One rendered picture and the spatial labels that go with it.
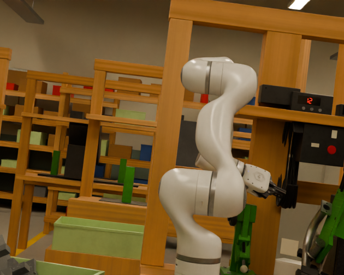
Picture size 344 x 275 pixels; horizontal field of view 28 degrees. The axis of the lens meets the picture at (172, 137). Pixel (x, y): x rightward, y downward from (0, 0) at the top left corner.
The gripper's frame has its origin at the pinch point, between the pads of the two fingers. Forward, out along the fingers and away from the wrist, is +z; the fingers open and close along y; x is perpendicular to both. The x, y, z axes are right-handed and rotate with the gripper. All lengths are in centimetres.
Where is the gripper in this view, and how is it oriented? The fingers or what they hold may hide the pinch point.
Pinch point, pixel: (279, 192)
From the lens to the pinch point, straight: 246.2
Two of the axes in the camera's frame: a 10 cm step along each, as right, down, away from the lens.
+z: 9.0, 4.3, 0.8
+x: -3.6, 6.3, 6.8
